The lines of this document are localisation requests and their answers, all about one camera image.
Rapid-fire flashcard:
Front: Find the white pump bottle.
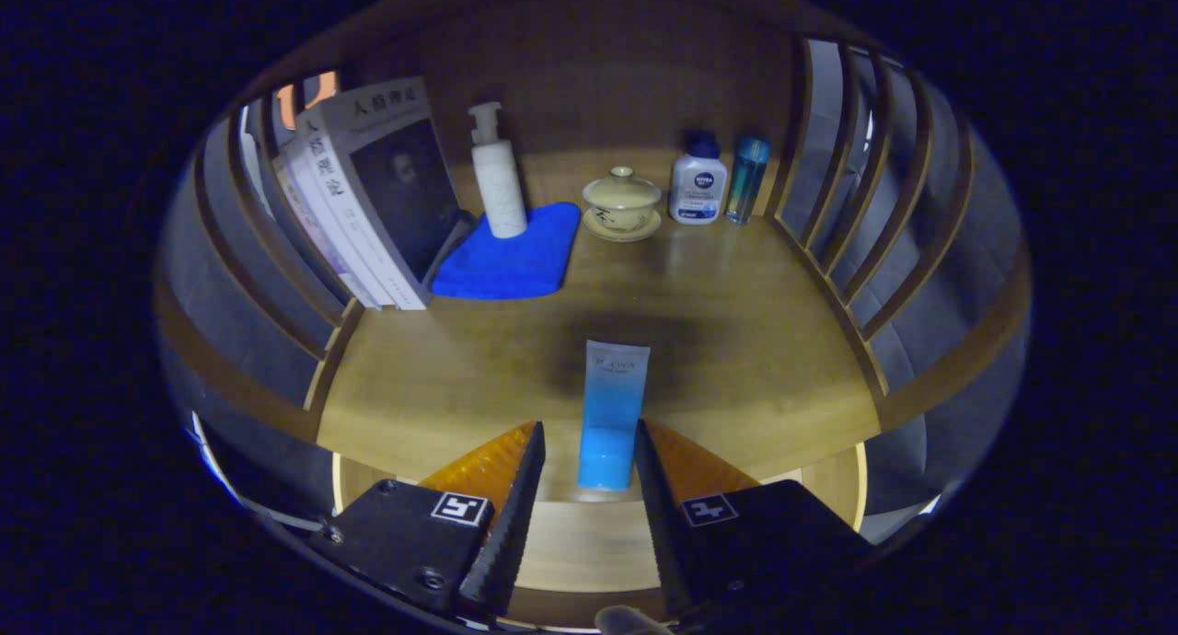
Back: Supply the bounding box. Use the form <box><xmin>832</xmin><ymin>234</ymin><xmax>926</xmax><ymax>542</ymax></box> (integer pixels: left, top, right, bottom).
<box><xmin>468</xmin><ymin>101</ymin><xmax>529</xmax><ymax>240</ymax></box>

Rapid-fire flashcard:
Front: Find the white book with dark cover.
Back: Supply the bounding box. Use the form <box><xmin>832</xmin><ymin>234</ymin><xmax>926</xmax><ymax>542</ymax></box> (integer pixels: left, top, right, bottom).
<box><xmin>318</xmin><ymin>75</ymin><xmax>475</xmax><ymax>311</ymax></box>

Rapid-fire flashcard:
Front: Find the pale purple book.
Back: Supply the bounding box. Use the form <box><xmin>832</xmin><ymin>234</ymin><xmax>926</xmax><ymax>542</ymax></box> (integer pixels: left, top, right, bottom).
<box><xmin>274</xmin><ymin>152</ymin><xmax>380</xmax><ymax>309</ymax></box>

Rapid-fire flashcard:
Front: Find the wooden drawer with black knob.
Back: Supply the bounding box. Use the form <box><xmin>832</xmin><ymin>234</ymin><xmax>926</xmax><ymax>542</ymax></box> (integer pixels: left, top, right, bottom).
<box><xmin>331</xmin><ymin>442</ymin><xmax>868</xmax><ymax>629</ymax></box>

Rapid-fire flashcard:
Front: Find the blue folded cloth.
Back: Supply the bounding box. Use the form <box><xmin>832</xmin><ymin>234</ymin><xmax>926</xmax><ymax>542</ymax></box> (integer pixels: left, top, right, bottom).
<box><xmin>431</xmin><ymin>202</ymin><xmax>583</xmax><ymax>301</ymax></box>

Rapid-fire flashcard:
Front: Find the blue cosmetic tube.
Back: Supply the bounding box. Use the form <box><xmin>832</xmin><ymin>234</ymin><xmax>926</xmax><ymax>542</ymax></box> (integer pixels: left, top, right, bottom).
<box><xmin>577</xmin><ymin>340</ymin><xmax>651</xmax><ymax>491</ymax></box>

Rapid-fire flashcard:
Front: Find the white bottle with blue cap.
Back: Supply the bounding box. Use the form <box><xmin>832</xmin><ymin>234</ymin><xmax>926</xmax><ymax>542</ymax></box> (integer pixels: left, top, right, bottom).
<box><xmin>669</xmin><ymin>131</ymin><xmax>729</xmax><ymax>225</ymax></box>

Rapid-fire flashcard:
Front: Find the wooden cabinet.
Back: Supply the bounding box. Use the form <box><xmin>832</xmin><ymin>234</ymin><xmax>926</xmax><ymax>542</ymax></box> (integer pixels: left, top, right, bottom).
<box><xmin>155</xmin><ymin>0</ymin><xmax>1032</xmax><ymax>535</ymax></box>

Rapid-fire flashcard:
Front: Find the beige lidded teacup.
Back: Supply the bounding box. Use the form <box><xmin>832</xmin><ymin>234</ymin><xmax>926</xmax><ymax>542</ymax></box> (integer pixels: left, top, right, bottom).
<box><xmin>581</xmin><ymin>166</ymin><xmax>664</xmax><ymax>243</ymax></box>

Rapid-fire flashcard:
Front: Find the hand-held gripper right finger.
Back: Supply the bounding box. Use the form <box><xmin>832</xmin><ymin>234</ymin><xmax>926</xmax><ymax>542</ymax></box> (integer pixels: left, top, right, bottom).
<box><xmin>633</xmin><ymin>419</ymin><xmax>875</xmax><ymax>618</ymax></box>

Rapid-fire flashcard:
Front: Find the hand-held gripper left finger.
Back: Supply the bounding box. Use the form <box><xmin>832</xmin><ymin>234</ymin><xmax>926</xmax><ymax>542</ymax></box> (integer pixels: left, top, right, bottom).
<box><xmin>308</xmin><ymin>421</ymin><xmax>547</xmax><ymax>618</ymax></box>

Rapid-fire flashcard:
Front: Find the teal bottle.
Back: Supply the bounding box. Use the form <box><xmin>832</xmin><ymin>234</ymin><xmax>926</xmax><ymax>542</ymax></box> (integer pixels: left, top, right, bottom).
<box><xmin>724</xmin><ymin>136</ymin><xmax>771</xmax><ymax>225</ymax></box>

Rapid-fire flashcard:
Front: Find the wooden countertop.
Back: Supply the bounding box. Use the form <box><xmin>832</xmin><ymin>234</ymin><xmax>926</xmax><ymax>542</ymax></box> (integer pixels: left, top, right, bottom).
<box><xmin>316</xmin><ymin>147</ymin><xmax>883</xmax><ymax>484</ymax></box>

